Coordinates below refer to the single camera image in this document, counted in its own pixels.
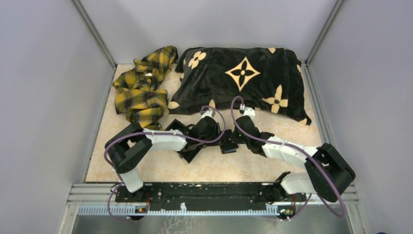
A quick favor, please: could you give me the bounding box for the black blue card holder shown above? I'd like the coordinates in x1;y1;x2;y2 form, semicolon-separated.
220;129;238;154

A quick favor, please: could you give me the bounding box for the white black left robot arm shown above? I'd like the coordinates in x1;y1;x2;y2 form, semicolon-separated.
104;116;224;202

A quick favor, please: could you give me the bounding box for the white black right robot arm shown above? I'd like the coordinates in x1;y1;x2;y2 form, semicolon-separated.
234;116;356;202

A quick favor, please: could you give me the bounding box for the black plastic card tray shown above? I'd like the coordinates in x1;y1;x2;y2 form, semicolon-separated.
166;119;207;163

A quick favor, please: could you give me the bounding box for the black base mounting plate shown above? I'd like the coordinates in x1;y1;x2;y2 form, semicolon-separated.
115;182;307;211

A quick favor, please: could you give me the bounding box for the black floral pillow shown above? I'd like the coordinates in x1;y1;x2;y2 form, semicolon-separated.
168;47;312;125

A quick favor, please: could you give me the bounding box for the yellow plaid cloth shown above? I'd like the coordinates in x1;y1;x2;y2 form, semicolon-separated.
113;46;178;130

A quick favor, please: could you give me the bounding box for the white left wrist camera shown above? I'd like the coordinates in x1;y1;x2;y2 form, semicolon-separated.
201;110;216;119

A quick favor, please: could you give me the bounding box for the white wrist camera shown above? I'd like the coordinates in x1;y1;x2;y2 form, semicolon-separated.
201;110;216;119
240;107;256;119

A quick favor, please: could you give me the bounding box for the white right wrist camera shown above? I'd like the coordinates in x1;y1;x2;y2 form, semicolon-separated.
240;107;256;119

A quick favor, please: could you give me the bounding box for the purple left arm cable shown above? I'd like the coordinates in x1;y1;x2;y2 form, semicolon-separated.
103;105;227;223

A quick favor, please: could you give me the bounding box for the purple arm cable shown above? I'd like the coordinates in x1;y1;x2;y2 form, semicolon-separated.
103;105;227;223
230;96;347;222

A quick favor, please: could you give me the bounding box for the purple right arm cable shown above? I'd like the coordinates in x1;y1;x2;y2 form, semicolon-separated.
230;96;347;222

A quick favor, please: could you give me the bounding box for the aluminium front frame rail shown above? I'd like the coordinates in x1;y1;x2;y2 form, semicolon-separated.
66;181;359;216

